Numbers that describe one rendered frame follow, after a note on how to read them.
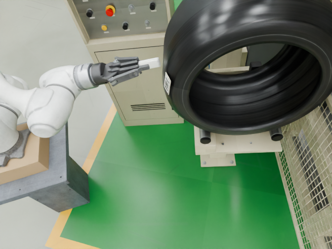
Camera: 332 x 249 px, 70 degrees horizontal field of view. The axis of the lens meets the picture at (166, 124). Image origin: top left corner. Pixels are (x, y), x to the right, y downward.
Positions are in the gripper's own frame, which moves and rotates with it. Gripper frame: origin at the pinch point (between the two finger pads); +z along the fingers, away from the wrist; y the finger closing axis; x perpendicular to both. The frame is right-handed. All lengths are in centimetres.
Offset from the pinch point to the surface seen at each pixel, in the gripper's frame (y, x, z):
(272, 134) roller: -10, 37, 39
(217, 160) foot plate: 23, 125, 12
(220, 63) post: 25.2, 28.2, 23.2
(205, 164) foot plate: 20, 123, 3
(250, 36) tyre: -11.5, -11.3, 30.2
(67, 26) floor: 237, 100, -172
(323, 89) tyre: -12, 13, 51
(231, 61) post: 25.2, 28.3, 28.6
